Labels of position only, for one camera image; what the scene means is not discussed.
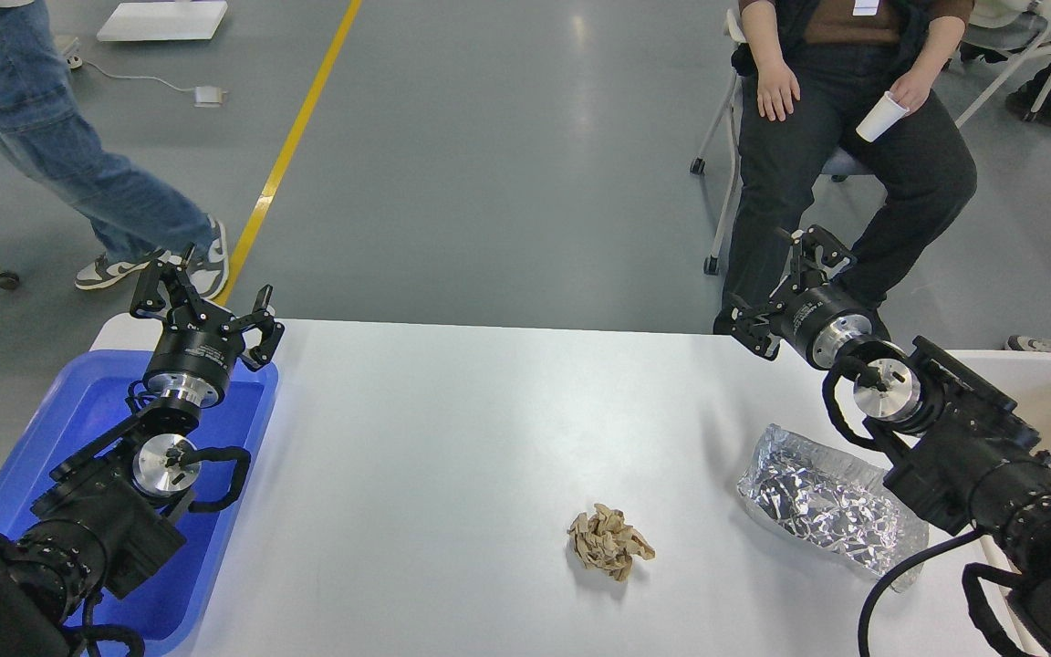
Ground walking person blue jeans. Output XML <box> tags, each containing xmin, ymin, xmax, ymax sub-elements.
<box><xmin>0</xmin><ymin>1</ymin><xmax>229</xmax><ymax>299</ymax></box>

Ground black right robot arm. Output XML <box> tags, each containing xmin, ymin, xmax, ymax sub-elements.
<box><xmin>729</xmin><ymin>225</ymin><xmax>1051</xmax><ymax>656</ymax></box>

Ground white power adapter with cable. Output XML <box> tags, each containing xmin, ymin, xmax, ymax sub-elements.
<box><xmin>69</xmin><ymin>56</ymin><xmax>228</xmax><ymax>108</ymax></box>

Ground white paper cup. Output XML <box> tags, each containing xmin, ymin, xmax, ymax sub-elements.
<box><xmin>856</xmin><ymin>91</ymin><xmax>909</xmax><ymax>142</ymax></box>

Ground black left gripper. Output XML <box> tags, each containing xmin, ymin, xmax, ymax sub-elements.
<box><xmin>130</xmin><ymin>245</ymin><xmax>285</xmax><ymax>409</ymax></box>

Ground sneaker at right edge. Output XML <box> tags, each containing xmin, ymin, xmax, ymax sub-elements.
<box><xmin>1004</xmin><ymin>334</ymin><xmax>1051</xmax><ymax>353</ymax></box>

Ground white office chair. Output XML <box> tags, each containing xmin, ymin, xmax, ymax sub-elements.
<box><xmin>691</xmin><ymin>7</ymin><xmax>891</xmax><ymax>276</ymax></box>

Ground white flat board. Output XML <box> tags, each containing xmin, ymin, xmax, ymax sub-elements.
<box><xmin>96</xmin><ymin>1</ymin><xmax>228</xmax><ymax>42</ymax></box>

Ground seated person dark clothes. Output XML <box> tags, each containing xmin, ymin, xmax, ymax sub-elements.
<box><xmin>713</xmin><ymin>0</ymin><xmax>978</xmax><ymax>337</ymax></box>

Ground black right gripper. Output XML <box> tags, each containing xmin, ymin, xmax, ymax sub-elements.
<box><xmin>724</xmin><ymin>224</ymin><xmax>877</xmax><ymax>370</ymax></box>

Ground blue plastic tray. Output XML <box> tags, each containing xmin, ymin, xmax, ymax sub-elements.
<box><xmin>0</xmin><ymin>350</ymin><xmax>279</xmax><ymax>656</ymax></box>

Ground crumpled brown paper ball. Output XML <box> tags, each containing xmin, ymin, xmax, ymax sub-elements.
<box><xmin>566</xmin><ymin>504</ymin><xmax>656</xmax><ymax>582</ymax></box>

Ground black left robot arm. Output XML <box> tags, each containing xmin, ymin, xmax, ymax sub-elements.
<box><xmin>0</xmin><ymin>256</ymin><xmax>285</xmax><ymax>656</ymax></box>

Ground silver foil bag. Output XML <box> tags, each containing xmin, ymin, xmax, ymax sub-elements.
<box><xmin>735</xmin><ymin>424</ymin><xmax>929</xmax><ymax>579</ymax></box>

